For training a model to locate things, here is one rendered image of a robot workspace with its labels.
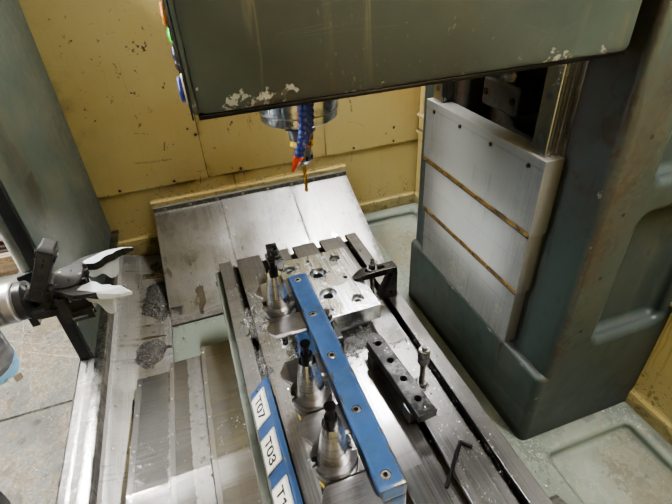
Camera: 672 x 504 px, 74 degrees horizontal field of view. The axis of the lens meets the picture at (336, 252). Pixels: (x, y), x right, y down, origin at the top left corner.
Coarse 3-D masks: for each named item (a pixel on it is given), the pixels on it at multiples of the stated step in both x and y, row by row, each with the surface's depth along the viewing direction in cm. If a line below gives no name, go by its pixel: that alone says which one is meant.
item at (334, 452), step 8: (320, 432) 57; (328, 432) 55; (336, 432) 55; (344, 432) 57; (320, 440) 57; (328, 440) 56; (336, 440) 56; (344, 440) 57; (320, 448) 58; (328, 448) 57; (336, 448) 57; (344, 448) 57; (320, 456) 58; (328, 456) 57; (336, 456) 57; (344, 456) 58; (328, 464) 58; (336, 464) 58; (344, 464) 58
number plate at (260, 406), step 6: (264, 390) 102; (258, 396) 103; (264, 396) 101; (252, 402) 104; (258, 402) 102; (264, 402) 100; (258, 408) 101; (264, 408) 99; (258, 414) 100; (264, 414) 98; (270, 414) 97; (258, 420) 99; (264, 420) 98; (258, 426) 98
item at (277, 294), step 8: (280, 272) 82; (272, 280) 81; (280, 280) 82; (272, 288) 82; (280, 288) 82; (272, 296) 83; (280, 296) 83; (288, 296) 85; (272, 304) 84; (280, 304) 84
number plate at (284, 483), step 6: (282, 480) 86; (276, 486) 86; (282, 486) 85; (288, 486) 84; (276, 492) 86; (282, 492) 84; (288, 492) 83; (276, 498) 85; (282, 498) 84; (288, 498) 83
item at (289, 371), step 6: (318, 354) 76; (294, 360) 75; (318, 360) 75; (288, 366) 74; (294, 366) 74; (318, 366) 74; (282, 372) 73; (288, 372) 73; (294, 372) 73; (324, 372) 73; (282, 378) 72; (288, 378) 72; (294, 378) 72
